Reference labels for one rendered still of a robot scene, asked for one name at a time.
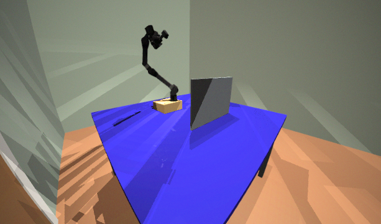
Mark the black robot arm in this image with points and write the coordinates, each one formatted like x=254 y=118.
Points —
x=151 y=38

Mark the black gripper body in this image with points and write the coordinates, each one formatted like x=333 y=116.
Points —
x=164 y=34

